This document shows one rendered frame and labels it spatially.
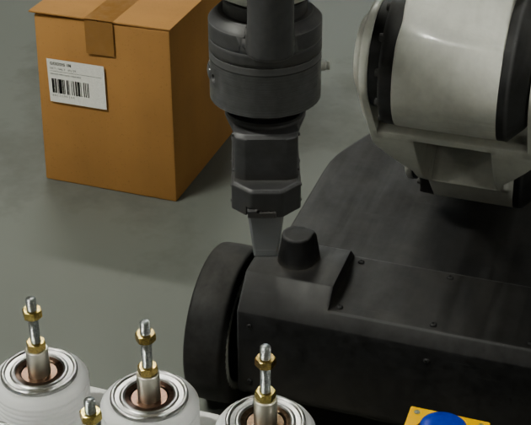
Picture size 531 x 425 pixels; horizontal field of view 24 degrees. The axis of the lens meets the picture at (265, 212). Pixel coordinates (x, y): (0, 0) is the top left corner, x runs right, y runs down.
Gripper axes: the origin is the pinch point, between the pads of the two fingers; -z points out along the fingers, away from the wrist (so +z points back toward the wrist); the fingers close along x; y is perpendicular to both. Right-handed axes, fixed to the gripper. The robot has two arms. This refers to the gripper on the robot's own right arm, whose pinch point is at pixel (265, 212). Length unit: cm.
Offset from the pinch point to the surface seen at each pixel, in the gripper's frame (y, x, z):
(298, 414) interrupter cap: 3.1, -0.8, -22.7
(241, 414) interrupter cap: -2.3, -0.9, -22.7
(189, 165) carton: -11, -89, -44
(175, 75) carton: -13, -85, -26
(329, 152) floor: 12, -100, -48
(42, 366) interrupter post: -21.7, -6.9, -21.5
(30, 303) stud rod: -22.2, -7.4, -14.3
